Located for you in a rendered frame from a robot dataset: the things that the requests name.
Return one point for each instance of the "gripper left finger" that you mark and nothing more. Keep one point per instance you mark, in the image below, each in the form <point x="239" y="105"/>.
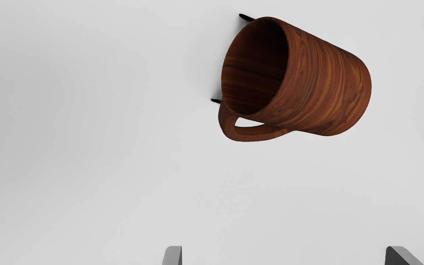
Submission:
<point x="172" y="256"/>

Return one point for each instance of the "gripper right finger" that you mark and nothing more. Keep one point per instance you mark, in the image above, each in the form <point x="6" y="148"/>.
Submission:
<point x="399" y="257"/>

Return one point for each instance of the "brown wooden mug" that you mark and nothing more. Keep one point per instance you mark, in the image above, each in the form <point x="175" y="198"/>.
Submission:
<point x="318" y="84"/>

